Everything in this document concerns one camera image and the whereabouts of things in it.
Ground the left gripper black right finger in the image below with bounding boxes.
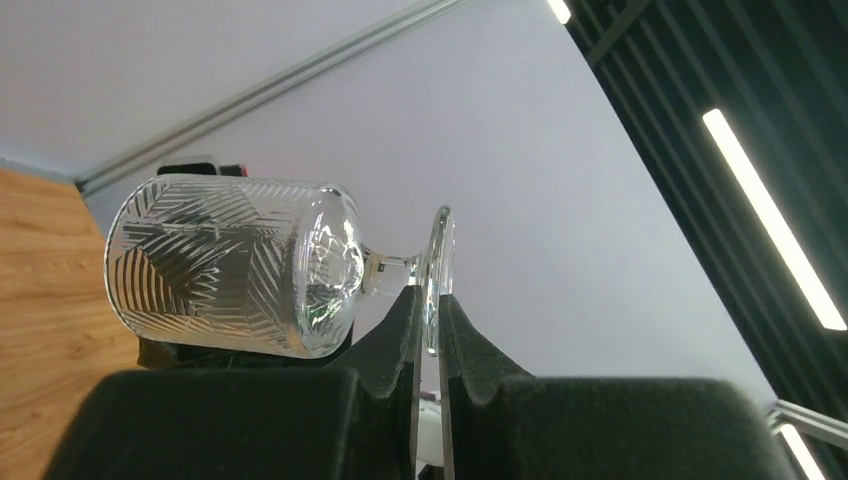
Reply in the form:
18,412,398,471
438,295,795,479

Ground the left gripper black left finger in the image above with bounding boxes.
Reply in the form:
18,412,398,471
45,286,423,479

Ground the patterned clear wine glass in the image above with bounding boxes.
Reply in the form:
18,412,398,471
104,174,455,359

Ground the ceiling strip light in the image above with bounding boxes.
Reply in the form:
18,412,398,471
702,108,847,331

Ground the aluminium corner frame post left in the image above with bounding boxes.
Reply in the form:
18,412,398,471
75,0,462,197

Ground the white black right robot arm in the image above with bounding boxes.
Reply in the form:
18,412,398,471
137,156,353,370

